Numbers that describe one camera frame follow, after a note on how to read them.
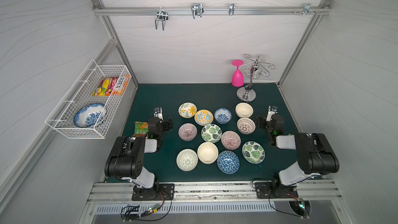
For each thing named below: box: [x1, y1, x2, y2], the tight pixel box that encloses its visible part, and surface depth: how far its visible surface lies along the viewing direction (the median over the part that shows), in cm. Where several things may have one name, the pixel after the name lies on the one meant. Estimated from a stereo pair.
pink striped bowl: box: [220, 130, 242, 151], surface depth 90 cm
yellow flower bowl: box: [178, 102, 198, 119], surface depth 104 cm
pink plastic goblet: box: [231, 59, 245, 88], surface depth 104 cm
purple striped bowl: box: [178, 122, 198, 142], surface depth 94 cm
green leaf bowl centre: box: [201, 123, 223, 144], surface depth 94 cm
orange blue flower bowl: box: [194, 108, 215, 126], surface depth 100 cm
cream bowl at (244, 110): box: [235, 102, 254, 119], surface depth 103 cm
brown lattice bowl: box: [236, 117, 257, 135], surface depth 97 cm
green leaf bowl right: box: [242, 140, 266, 165], surface depth 86 cm
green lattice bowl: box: [176, 148, 199, 172], surface depth 84 cm
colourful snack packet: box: [91, 74, 131, 97], surface depth 75 cm
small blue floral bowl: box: [214, 107, 233, 124], surface depth 102 cm
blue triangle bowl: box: [216, 150, 240, 175], surface depth 83 cm
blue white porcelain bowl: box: [73, 102, 107, 128], surface depth 64 cm
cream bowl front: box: [196, 142, 219, 165], surface depth 85 cm
